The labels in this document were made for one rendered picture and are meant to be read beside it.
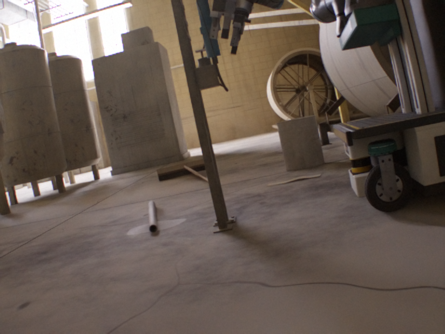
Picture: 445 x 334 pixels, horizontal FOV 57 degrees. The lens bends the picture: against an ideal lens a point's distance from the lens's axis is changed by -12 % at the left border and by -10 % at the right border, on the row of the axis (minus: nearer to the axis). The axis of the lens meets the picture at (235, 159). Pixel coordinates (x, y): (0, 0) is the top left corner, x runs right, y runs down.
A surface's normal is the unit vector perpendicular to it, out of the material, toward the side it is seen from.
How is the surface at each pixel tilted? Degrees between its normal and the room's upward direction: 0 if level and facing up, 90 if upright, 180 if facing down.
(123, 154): 90
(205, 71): 90
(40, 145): 90
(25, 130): 90
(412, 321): 0
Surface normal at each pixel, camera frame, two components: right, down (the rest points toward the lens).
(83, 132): 0.82, -0.13
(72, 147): 0.49, -0.04
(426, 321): -0.21, -0.98
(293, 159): -0.56, 0.18
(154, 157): -0.03, 0.08
